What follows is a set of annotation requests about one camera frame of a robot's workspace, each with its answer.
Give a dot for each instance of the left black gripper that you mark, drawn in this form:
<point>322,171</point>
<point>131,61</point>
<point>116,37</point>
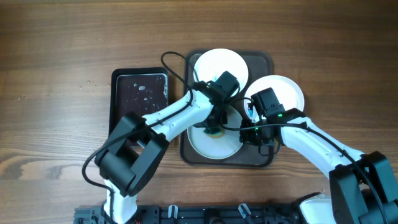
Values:
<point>222,118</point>

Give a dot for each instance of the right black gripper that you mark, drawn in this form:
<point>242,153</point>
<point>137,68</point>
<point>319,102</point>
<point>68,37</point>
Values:
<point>247,137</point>

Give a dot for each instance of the green yellow sponge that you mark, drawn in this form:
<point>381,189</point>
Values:
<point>214,132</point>

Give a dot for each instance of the white plate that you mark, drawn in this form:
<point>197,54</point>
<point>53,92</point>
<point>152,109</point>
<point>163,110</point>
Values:
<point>287,91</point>
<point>214,147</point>
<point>211,65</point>

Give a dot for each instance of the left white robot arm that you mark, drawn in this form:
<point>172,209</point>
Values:
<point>133,151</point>

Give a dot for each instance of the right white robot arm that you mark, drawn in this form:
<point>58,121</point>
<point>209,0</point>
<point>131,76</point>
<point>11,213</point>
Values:
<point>363,186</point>

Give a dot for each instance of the large dark serving tray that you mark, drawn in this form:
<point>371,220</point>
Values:
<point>259,65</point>

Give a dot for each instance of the small black water tray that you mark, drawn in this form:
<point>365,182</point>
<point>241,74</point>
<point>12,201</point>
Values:
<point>138,90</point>

